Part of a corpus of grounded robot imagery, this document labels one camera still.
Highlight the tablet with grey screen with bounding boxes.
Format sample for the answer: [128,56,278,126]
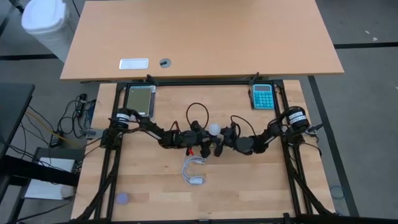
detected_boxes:
[124,85,157,119]

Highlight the black side desk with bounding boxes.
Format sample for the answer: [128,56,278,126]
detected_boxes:
[0,82,35,160]

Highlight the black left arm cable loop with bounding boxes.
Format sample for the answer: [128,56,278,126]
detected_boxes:
[185,102,210,129]

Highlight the black right arm cable loop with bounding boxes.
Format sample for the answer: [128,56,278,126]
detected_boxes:
[229,114,259,138]

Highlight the teal calculator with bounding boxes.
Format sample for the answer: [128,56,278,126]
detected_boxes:
[251,83,276,111]

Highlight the white rectangular desk plate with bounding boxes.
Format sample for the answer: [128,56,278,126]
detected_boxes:
[118,57,150,70]

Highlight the white flat box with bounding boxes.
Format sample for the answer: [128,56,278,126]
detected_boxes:
[24,156,77,201]

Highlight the brass lamp socket base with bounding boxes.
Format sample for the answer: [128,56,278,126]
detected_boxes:
[208,135,222,149]

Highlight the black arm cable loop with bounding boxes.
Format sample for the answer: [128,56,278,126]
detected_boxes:
[229,114,259,138]
[185,102,210,129]

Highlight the black aluminium table frame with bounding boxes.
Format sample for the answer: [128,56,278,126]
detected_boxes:
[70,78,338,224]

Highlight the black frame clamp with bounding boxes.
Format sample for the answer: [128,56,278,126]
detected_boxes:
[145,73,160,86]
[248,72,261,86]

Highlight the white trash bin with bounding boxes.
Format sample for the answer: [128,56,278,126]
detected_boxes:
[21,0,74,63]

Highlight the light wooden desk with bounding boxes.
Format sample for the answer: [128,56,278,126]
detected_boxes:
[60,0,345,83]

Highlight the black power adapter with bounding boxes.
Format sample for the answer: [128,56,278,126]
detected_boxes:
[49,131,63,149]

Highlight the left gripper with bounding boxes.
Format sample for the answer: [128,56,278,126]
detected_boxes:
[178,120,215,159]

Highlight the white lightbulb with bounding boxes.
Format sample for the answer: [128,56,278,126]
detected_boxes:
[208,123,222,136]

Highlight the purple round sticker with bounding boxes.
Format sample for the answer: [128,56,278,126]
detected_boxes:
[115,192,129,205]

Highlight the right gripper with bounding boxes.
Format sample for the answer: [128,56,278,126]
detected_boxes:
[213,123,256,157]

